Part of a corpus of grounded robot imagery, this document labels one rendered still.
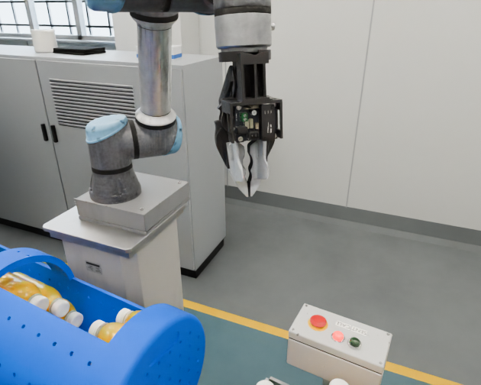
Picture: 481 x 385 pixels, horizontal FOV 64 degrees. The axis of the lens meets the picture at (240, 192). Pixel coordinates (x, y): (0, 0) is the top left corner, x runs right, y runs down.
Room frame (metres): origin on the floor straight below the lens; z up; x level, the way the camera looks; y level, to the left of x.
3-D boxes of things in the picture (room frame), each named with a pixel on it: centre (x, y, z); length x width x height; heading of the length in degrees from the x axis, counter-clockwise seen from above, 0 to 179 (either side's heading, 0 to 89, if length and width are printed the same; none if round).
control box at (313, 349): (0.62, -0.22, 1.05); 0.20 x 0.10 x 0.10; 61
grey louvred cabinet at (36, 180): (2.81, 1.21, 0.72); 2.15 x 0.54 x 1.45; 67
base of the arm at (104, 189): (1.07, 0.38, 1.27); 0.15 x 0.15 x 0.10
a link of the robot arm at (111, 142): (1.07, 0.37, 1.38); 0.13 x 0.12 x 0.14; 115
